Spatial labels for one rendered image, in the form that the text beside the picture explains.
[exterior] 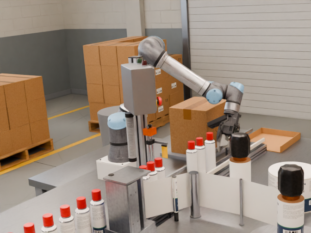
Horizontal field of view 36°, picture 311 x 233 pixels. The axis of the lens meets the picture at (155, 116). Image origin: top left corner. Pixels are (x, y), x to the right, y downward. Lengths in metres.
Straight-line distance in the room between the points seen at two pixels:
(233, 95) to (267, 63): 4.24
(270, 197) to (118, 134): 0.93
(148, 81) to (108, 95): 4.28
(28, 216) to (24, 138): 3.41
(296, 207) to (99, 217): 0.68
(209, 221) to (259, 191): 0.25
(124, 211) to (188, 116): 1.10
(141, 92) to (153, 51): 0.45
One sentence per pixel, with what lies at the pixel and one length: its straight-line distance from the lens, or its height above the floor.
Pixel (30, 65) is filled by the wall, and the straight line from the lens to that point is 8.46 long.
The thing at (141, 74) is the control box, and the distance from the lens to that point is 1.90.
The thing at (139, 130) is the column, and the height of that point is 1.18.
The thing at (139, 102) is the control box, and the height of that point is 1.34.
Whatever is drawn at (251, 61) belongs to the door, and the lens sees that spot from 6.76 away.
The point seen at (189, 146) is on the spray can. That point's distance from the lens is 2.21.
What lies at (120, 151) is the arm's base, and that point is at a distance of 2.44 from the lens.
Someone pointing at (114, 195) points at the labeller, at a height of 1.09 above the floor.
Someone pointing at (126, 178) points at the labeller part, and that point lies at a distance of 1.67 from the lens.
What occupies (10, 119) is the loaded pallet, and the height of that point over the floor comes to 0.50.
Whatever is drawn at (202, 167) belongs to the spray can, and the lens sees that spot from 2.28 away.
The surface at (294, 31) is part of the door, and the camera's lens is 6.47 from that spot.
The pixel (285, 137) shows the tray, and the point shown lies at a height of 0.83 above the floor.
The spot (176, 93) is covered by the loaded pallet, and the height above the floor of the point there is 0.38.
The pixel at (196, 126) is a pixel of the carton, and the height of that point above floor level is 1.02.
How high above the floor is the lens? 1.77
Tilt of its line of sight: 15 degrees down
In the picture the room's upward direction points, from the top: 4 degrees counter-clockwise
